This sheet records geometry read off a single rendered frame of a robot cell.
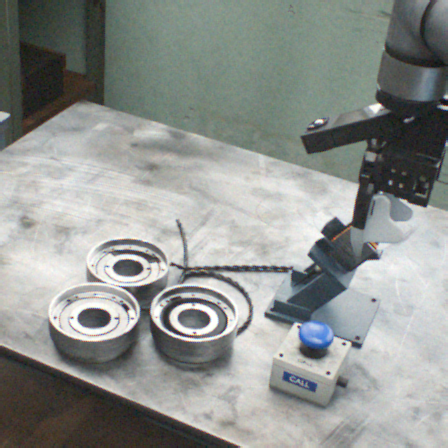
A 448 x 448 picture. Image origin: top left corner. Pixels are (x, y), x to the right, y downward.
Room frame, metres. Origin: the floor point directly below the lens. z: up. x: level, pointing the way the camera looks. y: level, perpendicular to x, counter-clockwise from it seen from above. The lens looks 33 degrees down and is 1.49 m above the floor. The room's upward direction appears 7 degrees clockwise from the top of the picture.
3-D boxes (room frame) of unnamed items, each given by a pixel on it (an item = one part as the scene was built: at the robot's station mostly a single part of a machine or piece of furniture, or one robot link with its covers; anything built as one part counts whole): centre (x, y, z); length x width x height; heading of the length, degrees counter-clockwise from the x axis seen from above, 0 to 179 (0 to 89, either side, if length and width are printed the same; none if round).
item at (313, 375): (0.74, -0.12, 0.82); 0.08 x 0.07 x 0.05; 69
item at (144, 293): (0.87, 0.11, 0.82); 0.10 x 0.10 x 0.04
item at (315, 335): (0.74, -0.12, 0.85); 0.04 x 0.04 x 0.05
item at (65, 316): (0.77, 0.14, 0.82); 0.08 x 0.08 x 0.02
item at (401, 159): (0.86, -0.19, 1.06); 0.09 x 0.08 x 0.12; 71
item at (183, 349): (0.79, 0.02, 0.82); 0.10 x 0.10 x 0.04
